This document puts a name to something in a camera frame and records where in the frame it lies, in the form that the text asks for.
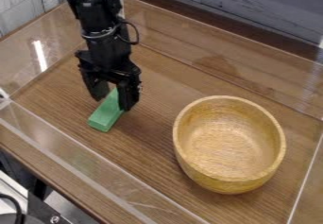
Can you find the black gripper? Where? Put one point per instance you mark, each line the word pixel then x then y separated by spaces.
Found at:
pixel 105 63

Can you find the green rectangular block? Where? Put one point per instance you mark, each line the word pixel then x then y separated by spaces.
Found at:
pixel 107 114

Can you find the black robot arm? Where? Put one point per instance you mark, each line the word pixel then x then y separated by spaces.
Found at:
pixel 99 15

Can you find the brown wooden bowl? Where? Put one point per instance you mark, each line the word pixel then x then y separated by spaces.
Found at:
pixel 229 144

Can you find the black metal stand base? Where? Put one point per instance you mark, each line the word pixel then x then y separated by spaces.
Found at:
pixel 40 213

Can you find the clear acrylic tray wall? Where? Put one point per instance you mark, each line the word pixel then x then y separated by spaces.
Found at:
pixel 120 174

